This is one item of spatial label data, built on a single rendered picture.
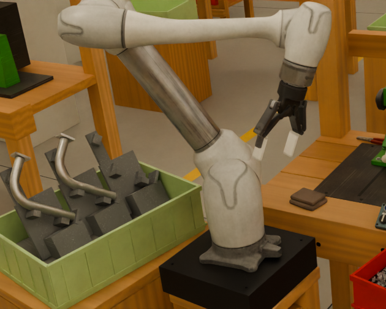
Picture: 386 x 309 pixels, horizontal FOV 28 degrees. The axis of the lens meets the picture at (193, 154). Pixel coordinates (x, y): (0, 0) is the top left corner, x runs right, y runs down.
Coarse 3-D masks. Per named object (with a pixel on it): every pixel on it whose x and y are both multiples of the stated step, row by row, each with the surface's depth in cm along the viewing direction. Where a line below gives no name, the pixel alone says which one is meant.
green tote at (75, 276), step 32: (192, 192) 257; (0, 224) 258; (128, 224) 242; (160, 224) 251; (192, 224) 261; (0, 256) 253; (32, 256) 231; (64, 256) 229; (96, 256) 237; (128, 256) 245; (32, 288) 241; (64, 288) 231; (96, 288) 240
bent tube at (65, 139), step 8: (56, 136) 257; (64, 136) 255; (64, 144) 255; (56, 152) 255; (64, 152) 255; (56, 160) 253; (56, 168) 253; (64, 168) 254; (64, 176) 253; (72, 184) 254; (80, 184) 256; (88, 192) 258; (96, 192) 259; (104, 192) 261; (112, 192) 263
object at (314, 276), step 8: (312, 272) 224; (304, 280) 221; (312, 280) 224; (296, 288) 218; (304, 288) 221; (288, 296) 215; (296, 296) 218; (184, 304) 222; (192, 304) 220; (280, 304) 212; (288, 304) 216
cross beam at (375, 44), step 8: (352, 32) 286; (360, 32) 285; (368, 32) 284; (376, 32) 282; (384, 32) 281; (352, 40) 287; (360, 40) 285; (368, 40) 283; (376, 40) 281; (384, 40) 279; (352, 48) 288; (360, 48) 286; (368, 48) 284; (376, 48) 282; (384, 48) 281; (360, 56) 288; (368, 56) 286; (376, 56) 284; (384, 56) 282
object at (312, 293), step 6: (318, 282) 228; (312, 288) 226; (318, 288) 229; (306, 294) 224; (312, 294) 227; (318, 294) 229; (300, 300) 226; (306, 300) 225; (312, 300) 227; (318, 300) 230; (174, 306) 227; (180, 306) 225; (294, 306) 227; (300, 306) 227; (306, 306) 226; (312, 306) 228; (318, 306) 231
